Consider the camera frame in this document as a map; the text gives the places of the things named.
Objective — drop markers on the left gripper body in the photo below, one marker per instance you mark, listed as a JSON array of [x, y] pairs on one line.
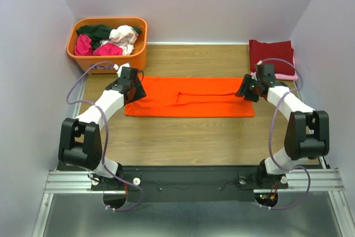
[[139, 90]]

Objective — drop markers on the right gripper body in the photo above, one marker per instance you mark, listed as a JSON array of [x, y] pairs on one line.
[[249, 88]]

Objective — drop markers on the orange t-shirt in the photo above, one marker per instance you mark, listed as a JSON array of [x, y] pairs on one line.
[[186, 97]]

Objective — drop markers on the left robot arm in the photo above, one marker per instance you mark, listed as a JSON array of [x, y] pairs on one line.
[[84, 139]]

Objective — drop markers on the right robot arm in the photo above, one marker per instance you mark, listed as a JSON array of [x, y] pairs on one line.
[[307, 133]]

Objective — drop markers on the folded pink t-shirt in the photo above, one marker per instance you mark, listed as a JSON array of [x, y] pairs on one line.
[[280, 76]]

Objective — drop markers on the folded dark red t-shirt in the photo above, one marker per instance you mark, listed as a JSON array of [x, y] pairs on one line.
[[282, 50]]

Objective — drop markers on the pale pink garment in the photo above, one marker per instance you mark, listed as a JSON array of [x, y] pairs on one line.
[[123, 37]]

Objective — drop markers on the magenta garment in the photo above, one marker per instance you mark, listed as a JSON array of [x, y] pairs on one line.
[[83, 47]]

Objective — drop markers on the dark green garment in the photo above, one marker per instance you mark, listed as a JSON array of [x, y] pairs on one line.
[[96, 33]]

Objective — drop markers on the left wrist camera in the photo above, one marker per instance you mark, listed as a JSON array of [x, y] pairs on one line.
[[118, 67]]

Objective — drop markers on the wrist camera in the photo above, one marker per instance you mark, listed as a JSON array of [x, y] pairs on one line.
[[118, 67], [259, 68]]

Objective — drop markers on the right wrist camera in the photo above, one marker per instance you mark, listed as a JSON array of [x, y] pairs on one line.
[[259, 68]]

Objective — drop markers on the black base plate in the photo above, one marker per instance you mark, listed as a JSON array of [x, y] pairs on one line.
[[162, 184]]

